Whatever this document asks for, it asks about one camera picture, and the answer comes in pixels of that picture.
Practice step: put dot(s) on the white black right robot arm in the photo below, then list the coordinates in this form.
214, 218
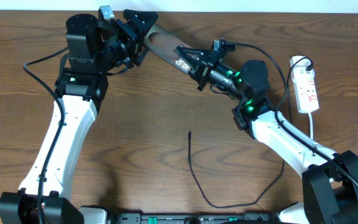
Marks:
329, 179

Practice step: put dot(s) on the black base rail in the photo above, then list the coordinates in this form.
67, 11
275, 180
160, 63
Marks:
194, 218

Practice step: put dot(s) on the white power strip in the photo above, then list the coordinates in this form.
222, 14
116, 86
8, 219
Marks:
302, 75

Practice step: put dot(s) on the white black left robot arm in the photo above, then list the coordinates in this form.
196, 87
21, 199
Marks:
97, 47

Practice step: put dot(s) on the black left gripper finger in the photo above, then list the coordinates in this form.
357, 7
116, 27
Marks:
140, 56
140, 21

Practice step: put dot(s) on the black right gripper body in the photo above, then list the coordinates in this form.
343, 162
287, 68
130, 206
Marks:
207, 68

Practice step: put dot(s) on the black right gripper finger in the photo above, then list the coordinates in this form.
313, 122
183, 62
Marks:
194, 57
195, 74

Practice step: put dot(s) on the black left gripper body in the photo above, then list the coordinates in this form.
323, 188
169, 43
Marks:
129, 40

